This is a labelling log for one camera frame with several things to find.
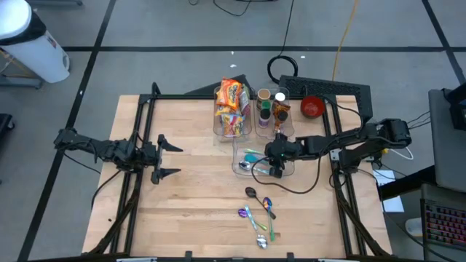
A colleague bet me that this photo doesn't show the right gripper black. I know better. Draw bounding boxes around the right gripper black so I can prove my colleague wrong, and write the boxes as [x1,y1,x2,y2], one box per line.
[264,132,304,179]

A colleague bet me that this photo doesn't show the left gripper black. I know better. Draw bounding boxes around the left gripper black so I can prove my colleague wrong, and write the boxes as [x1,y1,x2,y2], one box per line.
[140,133,184,185]

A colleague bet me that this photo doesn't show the small black-lid spice jar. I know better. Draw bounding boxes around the small black-lid spice jar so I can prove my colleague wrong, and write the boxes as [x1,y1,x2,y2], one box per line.
[258,108,272,129]

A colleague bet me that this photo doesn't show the silver spoon rainbow handle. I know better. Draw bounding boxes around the silver spoon rainbow handle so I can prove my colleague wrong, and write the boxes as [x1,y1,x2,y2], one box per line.
[238,161,272,175]

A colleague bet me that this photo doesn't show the rainbow spoon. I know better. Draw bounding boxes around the rainbow spoon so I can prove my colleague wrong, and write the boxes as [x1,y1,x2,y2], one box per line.
[262,196,277,242]

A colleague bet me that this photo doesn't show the blue-edged ramen packet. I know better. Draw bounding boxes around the blue-edged ramen packet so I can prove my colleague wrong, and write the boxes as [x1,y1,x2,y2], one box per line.
[220,113,245,138]

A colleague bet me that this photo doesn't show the red ramen packet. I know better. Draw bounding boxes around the red ramen packet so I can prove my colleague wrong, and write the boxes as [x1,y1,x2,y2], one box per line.
[238,95,252,117]

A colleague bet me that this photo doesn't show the yellow ramen packet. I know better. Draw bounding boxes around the yellow ramen packet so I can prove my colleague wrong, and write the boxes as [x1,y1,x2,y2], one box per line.
[214,104,236,117]

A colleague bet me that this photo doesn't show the purple spoon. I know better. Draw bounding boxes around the purple spoon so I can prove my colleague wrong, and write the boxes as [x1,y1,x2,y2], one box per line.
[237,208,269,231]

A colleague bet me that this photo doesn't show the orange ramen packet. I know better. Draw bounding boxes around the orange ramen packet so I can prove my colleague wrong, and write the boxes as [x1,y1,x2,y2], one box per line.
[216,77,243,108]

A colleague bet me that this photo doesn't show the silver spoon pale-blue handle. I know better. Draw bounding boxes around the silver spoon pale-blue handle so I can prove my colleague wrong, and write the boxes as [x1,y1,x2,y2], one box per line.
[243,205,269,250]

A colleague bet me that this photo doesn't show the clear plastic bin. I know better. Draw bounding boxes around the clear plastic bin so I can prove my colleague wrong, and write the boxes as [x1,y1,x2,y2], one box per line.
[213,85,253,138]
[232,137,295,178]
[253,86,295,139]

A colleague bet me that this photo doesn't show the red bowl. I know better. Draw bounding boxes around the red bowl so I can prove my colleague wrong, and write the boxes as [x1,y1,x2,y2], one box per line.
[299,95,326,119]

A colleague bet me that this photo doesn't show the black desk leg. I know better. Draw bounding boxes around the black desk leg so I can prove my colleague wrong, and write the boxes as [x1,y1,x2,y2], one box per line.
[376,165,438,202]

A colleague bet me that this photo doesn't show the white paper sheet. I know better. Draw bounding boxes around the white paper sheet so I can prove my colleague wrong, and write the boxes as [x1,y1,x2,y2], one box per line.
[371,169,406,214]

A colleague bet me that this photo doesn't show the white computer mouse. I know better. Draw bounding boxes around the white computer mouse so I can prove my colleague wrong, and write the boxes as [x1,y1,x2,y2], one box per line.
[404,217,425,237]

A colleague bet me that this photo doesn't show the grey metal stand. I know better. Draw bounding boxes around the grey metal stand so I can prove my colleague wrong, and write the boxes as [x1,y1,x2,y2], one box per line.
[0,49,44,90]

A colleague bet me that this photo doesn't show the black caster base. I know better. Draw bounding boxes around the black caster base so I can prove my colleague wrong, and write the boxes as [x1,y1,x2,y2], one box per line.
[0,113,15,141]

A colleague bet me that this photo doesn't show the white trash can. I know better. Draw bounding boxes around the white trash can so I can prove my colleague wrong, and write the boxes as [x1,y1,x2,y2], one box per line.
[0,0,71,84]

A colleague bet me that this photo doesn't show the backlit keyboard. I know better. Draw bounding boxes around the backlit keyboard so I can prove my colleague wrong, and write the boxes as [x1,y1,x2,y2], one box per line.
[420,198,466,252]

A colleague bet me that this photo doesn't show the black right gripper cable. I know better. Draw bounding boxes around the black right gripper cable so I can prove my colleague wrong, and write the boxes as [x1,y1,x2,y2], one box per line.
[250,155,322,195]

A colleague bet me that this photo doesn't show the coiled black floor cable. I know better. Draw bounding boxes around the coiled black floor cable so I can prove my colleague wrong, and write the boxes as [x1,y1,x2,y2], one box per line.
[266,0,300,85]

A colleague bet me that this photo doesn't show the white cables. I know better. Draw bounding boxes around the white cables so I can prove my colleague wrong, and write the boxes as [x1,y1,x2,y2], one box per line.
[390,146,415,161]

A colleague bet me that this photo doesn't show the yellow cable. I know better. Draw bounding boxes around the yellow cable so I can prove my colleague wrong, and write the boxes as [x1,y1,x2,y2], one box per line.
[331,0,360,82]

